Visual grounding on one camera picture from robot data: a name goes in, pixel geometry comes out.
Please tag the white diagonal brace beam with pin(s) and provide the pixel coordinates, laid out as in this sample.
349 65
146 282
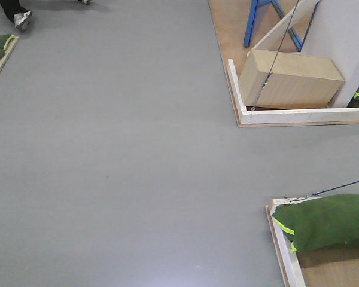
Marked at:
282 25

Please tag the green sandbag lower right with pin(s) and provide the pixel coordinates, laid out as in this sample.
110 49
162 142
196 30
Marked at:
319 223

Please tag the black trouser leg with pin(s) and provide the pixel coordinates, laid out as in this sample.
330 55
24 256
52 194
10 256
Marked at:
11 8

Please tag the plywood platform upper right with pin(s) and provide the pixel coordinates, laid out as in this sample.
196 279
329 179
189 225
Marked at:
229 18

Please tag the white wooden base frame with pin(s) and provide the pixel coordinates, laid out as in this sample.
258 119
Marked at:
293 117

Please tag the white frame lower right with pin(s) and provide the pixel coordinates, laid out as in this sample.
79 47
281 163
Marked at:
322 267

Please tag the light wooden box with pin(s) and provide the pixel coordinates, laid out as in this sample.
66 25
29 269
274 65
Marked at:
288 81

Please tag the blue metal frame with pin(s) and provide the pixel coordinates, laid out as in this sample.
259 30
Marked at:
252 21

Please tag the white wall panel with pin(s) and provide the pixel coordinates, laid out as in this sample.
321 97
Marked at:
334 33

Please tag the grey sneaker on foot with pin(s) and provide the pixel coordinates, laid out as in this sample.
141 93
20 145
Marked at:
21 21

